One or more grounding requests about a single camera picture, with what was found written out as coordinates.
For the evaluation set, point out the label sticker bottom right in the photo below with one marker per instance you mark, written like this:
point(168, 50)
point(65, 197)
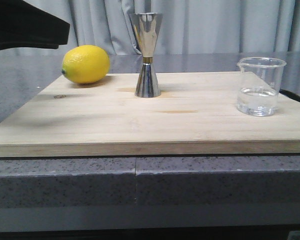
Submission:
point(294, 235)

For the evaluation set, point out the wooden cutting board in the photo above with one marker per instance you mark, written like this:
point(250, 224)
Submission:
point(195, 114)

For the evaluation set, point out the clear glass beaker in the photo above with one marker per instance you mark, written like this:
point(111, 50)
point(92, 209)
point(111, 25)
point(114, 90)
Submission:
point(260, 81)

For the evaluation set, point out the yellow lemon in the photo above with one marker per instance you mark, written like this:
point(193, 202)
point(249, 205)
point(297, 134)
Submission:
point(85, 64)

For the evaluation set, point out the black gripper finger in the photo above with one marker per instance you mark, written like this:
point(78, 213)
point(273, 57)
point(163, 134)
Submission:
point(23, 25)

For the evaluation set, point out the grey curtain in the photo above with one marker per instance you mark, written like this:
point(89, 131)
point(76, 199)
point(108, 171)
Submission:
point(188, 26)

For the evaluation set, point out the steel double jigger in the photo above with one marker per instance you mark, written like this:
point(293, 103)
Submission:
point(146, 28)

